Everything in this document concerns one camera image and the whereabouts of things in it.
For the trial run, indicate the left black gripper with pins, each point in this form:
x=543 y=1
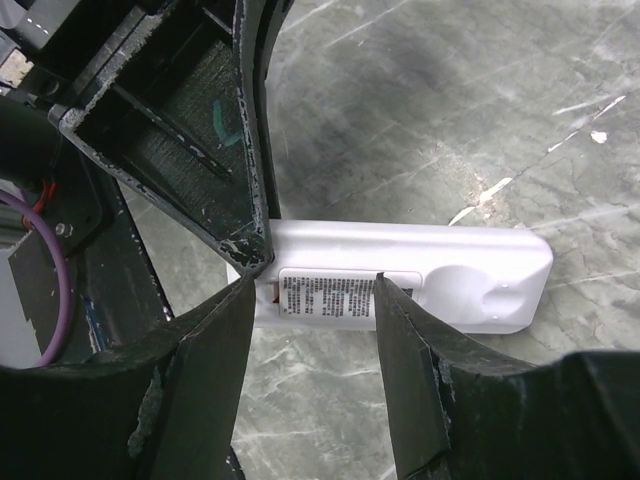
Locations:
x=52 y=51

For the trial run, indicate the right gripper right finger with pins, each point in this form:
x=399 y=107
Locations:
x=458 y=409

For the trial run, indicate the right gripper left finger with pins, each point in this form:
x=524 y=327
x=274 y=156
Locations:
x=163 y=407

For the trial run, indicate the black base bar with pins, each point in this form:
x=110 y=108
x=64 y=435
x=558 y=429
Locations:
x=117 y=294

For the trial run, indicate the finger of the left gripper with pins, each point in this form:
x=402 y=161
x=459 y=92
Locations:
x=173 y=105

